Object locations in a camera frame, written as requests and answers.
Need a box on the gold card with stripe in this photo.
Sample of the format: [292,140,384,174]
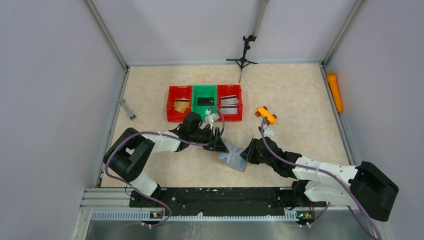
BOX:
[173,98,190,107]

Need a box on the black card in green bin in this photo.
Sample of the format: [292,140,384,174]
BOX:
[196,97,215,106]

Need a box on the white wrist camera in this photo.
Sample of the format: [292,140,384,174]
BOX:
[204,109,220,128]
[263,126,274,138]

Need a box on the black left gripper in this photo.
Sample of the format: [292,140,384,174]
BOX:
[189,126,229,153]

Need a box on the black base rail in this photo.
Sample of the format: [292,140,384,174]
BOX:
[150,187,326,210]

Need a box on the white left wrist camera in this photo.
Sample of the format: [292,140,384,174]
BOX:
[204,109,220,128]

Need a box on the left red plastic bin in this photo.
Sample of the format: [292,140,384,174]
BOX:
[166,85,193,122]

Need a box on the black camera tripod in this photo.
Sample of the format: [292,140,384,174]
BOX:
[226,34,258,83]

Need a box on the yellow toy brick car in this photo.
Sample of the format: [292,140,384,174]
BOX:
[255,106,277,125]

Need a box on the white card in bin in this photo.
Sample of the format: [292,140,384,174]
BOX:
[220,105,238,115]

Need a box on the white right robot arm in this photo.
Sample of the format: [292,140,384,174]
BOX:
[240,137,399,222]

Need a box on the green plastic bin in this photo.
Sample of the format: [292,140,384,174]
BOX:
[191,85,217,120]

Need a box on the right red plastic bin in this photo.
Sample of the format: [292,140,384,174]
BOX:
[216,84,243,122]

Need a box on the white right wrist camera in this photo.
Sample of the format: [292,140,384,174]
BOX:
[263,126,274,138]

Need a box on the card with black stripe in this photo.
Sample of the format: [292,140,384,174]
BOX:
[220,95,239,106]

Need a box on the orange flashlight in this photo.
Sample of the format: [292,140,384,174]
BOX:
[326,72,344,113]

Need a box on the grey small tool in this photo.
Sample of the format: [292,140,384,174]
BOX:
[118,98,137,121]

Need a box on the red plastic bin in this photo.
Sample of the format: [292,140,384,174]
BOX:
[166,85,193,122]
[216,84,243,122]

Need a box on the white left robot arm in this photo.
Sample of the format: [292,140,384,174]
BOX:
[103,112,229,207]

